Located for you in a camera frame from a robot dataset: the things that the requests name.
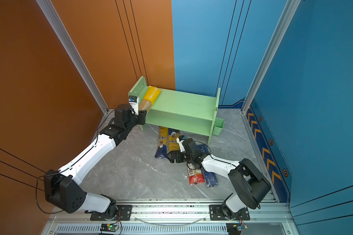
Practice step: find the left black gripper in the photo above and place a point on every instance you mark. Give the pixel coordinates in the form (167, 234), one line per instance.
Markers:
(141, 117)

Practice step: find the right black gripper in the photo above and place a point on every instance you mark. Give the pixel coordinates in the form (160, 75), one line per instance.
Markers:
(178, 153)

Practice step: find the yellow blue spaghetti bag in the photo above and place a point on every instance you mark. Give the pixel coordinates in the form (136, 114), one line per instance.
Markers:
(162, 144)

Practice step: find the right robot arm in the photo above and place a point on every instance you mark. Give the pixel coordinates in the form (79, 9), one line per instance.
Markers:
(250, 185)

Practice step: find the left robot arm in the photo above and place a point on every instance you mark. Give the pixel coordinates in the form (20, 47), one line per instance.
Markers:
(62, 187)

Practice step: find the blue yellow pasta bag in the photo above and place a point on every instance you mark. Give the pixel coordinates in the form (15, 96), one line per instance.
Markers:
(173, 134)

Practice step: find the green two-tier shelf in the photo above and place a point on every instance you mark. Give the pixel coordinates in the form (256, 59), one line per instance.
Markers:
(185, 112)

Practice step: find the red spaghetti bag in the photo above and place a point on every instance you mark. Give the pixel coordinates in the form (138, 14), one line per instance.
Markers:
(195, 175)

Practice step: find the blue Barilla spaghetti box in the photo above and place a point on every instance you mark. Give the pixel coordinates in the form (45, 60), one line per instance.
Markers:
(209, 177)

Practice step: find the green side cup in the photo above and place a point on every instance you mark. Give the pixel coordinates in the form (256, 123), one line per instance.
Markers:
(218, 126)

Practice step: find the right circuit board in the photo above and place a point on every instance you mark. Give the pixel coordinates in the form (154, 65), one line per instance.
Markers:
(235, 228)

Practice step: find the circuit board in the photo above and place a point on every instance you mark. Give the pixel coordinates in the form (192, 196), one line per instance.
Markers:
(109, 229)
(235, 228)

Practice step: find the left circuit board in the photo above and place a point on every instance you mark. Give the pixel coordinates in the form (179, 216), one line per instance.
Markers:
(109, 229)

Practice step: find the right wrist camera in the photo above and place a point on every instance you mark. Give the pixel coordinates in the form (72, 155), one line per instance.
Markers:
(180, 141)

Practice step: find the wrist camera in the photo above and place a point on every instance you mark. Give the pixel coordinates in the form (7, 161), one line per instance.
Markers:
(180, 141)
(134, 103)

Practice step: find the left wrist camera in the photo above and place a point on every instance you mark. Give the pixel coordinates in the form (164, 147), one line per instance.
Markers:
(134, 103)

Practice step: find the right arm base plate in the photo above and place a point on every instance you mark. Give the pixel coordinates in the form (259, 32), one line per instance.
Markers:
(218, 212)

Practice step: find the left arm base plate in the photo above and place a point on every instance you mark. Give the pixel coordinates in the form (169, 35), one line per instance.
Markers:
(114, 213)

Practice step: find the aluminium front rail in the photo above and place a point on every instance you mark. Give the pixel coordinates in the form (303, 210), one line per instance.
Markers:
(172, 217)

